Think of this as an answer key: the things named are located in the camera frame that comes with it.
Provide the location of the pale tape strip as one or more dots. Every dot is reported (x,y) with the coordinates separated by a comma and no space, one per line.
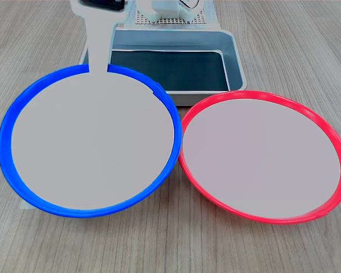
(25,206)

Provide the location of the blue-rimmed white plate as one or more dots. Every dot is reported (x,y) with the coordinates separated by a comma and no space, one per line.
(93,142)

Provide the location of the red-rimmed white plate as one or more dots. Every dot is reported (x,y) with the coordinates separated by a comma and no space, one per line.
(261,159)

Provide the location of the steel tray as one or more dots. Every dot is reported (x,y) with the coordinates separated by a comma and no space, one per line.
(234,57)

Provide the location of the black tray mat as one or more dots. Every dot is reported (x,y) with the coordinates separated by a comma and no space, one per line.
(173,68)

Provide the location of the pale perforated base plate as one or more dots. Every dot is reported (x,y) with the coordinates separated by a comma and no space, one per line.
(201,18)

